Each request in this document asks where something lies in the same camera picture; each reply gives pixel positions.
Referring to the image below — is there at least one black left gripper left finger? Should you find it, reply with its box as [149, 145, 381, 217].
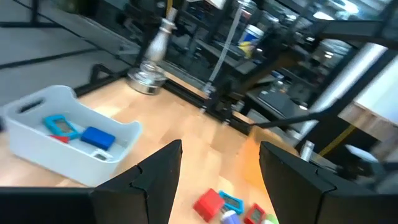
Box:
[90, 139, 183, 224]

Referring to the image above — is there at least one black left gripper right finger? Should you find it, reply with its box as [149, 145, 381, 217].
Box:
[259, 141, 397, 224]

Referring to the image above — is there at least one red digital timer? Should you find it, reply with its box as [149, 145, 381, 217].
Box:
[243, 202, 267, 224]

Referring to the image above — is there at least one white digital timer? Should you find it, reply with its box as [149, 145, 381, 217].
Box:
[91, 149, 114, 162]

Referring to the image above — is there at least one small purple charger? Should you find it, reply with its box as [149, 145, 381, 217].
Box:
[220, 210, 243, 224]

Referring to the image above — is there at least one dark blue rectangular block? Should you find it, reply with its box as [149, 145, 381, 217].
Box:
[80, 126, 116, 152]

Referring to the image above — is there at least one small red office item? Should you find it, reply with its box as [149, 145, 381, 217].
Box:
[49, 134, 70, 144]

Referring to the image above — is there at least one red cube charger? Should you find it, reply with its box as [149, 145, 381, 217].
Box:
[192, 188, 225, 223]

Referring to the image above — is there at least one silver lamp with white shade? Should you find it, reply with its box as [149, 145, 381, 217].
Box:
[126, 6, 180, 96]

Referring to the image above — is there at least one white tub with blue label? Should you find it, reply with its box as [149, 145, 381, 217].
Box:
[238, 24, 265, 60]

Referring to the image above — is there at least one yellow extension cable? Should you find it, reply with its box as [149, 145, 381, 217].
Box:
[319, 124, 356, 157]

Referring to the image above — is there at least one white plastic handled bin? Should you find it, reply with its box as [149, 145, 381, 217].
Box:
[0, 84, 143, 187]

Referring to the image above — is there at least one black aluminium table frame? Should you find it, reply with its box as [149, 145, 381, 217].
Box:
[73, 63, 343, 134]

